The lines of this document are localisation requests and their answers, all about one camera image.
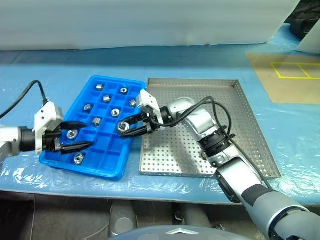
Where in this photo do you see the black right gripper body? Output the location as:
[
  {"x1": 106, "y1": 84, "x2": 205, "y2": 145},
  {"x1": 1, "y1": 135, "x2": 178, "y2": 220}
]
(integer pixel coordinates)
[{"x1": 142, "y1": 111, "x2": 161, "y2": 134}]

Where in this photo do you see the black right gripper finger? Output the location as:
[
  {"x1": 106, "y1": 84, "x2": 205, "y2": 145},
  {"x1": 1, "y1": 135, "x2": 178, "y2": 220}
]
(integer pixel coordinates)
[
  {"x1": 119, "y1": 113, "x2": 146, "y2": 126},
  {"x1": 117, "y1": 126, "x2": 150, "y2": 139}
]

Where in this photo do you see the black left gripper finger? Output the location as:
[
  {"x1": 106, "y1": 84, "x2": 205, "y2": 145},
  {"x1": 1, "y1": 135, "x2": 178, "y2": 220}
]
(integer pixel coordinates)
[
  {"x1": 61, "y1": 141, "x2": 95, "y2": 154},
  {"x1": 59, "y1": 120, "x2": 87, "y2": 131}
]

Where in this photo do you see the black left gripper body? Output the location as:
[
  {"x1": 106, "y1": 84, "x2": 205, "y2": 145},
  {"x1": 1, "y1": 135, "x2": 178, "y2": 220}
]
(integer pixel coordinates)
[{"x1": 42, "y1": 129, "x2": 64, "y2": 152}]

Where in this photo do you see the blue compartment tray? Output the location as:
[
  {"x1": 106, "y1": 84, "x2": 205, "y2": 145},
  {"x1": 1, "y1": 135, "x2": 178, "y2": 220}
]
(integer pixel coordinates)
[{"x1": 38, "y1": 75, "x2": 147, "y2": 181}]

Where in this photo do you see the perforated metal tray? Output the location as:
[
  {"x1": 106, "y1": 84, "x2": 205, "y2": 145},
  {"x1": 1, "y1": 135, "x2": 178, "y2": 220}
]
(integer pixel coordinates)
[{"x1": 138, "y1": 77, "x2": 282, "y2": 180}]

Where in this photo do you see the blue plastic table cover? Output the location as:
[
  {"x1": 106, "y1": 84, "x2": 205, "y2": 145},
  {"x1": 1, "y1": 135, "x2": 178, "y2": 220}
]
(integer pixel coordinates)
[{"x1": 0, "y1": 19, "x2": 320, "y2": 206}]

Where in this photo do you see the grey rounded cylinder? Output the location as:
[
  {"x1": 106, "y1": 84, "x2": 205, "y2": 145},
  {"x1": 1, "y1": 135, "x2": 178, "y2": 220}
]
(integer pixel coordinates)
[
  {"x1": 179, "y1": 203, "x2": 213, "y2": 228},
  {"x1": 109, "y1": 202, "x2": 138, "y2": 237}
]

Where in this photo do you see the large white foam board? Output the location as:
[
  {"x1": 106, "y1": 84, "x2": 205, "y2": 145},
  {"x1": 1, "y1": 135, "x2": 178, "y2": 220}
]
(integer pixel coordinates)
[{"x1": 0, "y1": 0, "x2": 301, "y2": 52}]

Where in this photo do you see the dark grey dome with emblem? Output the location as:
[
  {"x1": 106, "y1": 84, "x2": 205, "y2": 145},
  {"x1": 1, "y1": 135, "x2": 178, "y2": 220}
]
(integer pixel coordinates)
[{"x1": 108, "y1": 224, "x2": 241, "y2": 240}]

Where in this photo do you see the brown cardboard sheet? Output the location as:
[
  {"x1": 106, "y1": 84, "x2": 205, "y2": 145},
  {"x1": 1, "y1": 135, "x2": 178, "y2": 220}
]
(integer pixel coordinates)
[{"x1": 244, "y1": 51, "x2": 320, "y2": 104}]

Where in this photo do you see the small white board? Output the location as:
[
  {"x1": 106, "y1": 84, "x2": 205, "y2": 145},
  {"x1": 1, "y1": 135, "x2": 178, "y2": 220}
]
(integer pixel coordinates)
[{"x1": 296, "y1": 23, "x2": 320, "y2": 55}]

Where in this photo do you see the black bag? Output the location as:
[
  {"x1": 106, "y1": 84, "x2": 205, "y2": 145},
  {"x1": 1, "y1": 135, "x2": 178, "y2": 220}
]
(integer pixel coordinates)
[{"x1": 289, "y1": 0, "x2": 320, "y2": 41}]

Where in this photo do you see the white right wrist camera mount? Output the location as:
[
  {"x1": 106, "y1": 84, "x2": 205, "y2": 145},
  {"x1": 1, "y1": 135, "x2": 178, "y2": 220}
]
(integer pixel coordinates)
[{"x1": 136, "y1": 89, "x2": 165, "y2": 126}]

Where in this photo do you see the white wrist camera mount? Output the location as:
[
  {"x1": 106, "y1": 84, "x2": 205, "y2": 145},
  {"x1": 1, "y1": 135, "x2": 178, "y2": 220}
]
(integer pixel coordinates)
[
  {"x1": 136, "y1": 89, "x2": 165, "y2": 126},
  {"x1": 34, "y1": 101, "x2": 65, "y2": 155}
]

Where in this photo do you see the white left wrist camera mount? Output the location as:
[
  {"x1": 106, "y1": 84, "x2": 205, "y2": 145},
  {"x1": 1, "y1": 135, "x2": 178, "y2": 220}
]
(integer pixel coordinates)
[{"x1": 34, "y1": 101, "x2": 65, "y2": 155}]

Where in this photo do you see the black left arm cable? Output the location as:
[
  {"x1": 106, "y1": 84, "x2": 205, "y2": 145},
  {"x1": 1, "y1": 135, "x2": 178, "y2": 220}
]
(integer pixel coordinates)
[{"x1": 0, "y1": 79, "x2": 48, "y2": 120}]

